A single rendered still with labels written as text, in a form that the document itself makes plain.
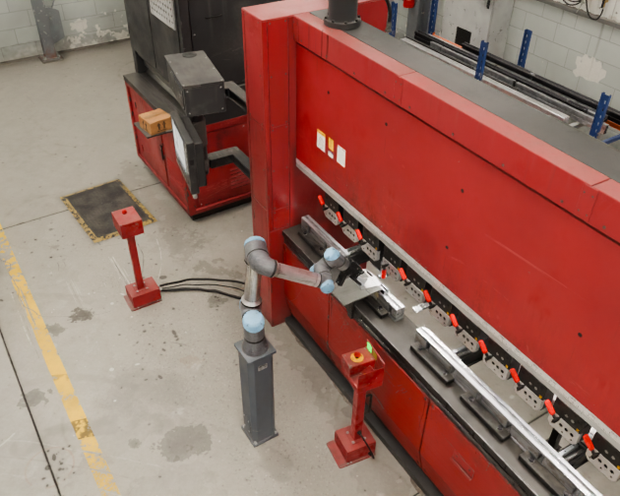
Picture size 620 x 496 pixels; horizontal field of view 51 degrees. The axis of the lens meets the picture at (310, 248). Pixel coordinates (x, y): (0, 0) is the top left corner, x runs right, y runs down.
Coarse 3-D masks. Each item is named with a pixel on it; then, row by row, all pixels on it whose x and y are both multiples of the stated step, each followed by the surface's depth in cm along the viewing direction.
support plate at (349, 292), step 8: (344, 280) 376; (352, 280) 376; (336, 288) 371; (344, 288) 371; (352, 288) 371; (368, 288) 371; (376, 288) 371; (336, 296) 366; (344, 296) 366; (352, 296) 366; (360, 296) 366; (344, 304) 361
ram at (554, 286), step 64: (320, 64) 348; (320, 128) 370; (384, 128) 315; (384, 192) 333; (448, 192) 288; (512, 192) 253; (448, 256) 303; (512, 256) 265; (576, 256) 236; (512, 320) 277; (576, 320) 245; (576, 384) 256
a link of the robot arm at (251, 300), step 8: (248, 240) 339; (256, 240) 337; (264, 240) 342; (248, 248) 335; (256, 248) 332; (264, 248) 334; (248, 272) 345; (248, 280) 349; (256, 280) 348; (248, 288) 352; (256, 288) 352; (248, 296) 355; (256, 296) 355; (240, 304) 365; (248, 304) 357; (256, 304) 357
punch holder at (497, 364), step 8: (488, 344) 297; (496, 344) 292; (488, 352) 299; (496, 352) 294; (504, 352) 289; (488, 360) 300; (496, 360) 295; (504, 360) 290; (512, 360) 286; (496, 368) 297; (504, 368) 292; (504, 376) 294
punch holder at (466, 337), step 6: (462, 312) 307; (462, 318) 309; (462, 324) 310; (468, 324) 305; (474, 324) 301; (456, 330) 315; (468, 330) 306; (474, 330) 302; (480, 330) 299; (456, 336) 317; (462, 336) 312; (468, 336) 307; (474, 336) 304; (480, 336) 301; (486, 336) 305; (468, 342) 309; (474, 342) 305; (486, 342) 309; (468, 348) 311; (474, 348) 307; (480, 348) 309
